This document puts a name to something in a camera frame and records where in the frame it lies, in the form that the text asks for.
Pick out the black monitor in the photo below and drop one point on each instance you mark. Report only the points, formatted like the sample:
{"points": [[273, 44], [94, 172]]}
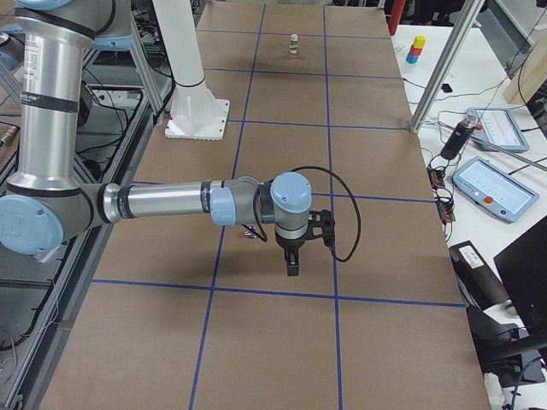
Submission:
{"points": [[522, 268]]}

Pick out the near teach pendant tablet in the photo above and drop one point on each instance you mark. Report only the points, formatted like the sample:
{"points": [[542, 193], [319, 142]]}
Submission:
{"points": [[493, 190]]}

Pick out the black water bottle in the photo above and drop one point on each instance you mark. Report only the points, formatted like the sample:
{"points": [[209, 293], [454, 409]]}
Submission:
{"points": [[459, 136]]}

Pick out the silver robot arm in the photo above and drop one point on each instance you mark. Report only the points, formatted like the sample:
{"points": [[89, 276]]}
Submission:
{"points": [[44, 205]]}

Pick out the aluminium frame post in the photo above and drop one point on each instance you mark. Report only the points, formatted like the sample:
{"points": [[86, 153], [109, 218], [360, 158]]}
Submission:
{"points": [[458, 34]]}

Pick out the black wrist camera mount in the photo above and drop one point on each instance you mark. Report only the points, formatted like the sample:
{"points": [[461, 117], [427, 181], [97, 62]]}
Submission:
{"points": [[321, 225]]}

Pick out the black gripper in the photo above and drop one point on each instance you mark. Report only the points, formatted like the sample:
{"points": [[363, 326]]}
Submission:
{"points": [[289, 246]]}

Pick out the far teach pendant tablet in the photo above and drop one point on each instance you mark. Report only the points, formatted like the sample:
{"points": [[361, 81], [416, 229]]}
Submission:
{"points": [[498, 126]]}

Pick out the orange black electronics board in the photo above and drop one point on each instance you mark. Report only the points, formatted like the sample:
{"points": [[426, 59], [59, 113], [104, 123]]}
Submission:
{"points": [[443, 196]]}

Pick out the stacked coloured toy blocks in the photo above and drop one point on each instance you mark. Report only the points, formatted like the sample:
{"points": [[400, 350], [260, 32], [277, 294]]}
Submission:
{"points": [[416, 49]]}

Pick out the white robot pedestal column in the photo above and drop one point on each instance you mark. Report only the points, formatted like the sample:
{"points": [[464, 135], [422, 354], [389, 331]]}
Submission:
{"points": [[195, 113]]}

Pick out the teach pendant tablet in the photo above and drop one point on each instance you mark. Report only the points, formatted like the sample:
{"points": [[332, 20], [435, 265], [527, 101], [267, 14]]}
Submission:
{"points": [[493, 190], [498, 126]]}

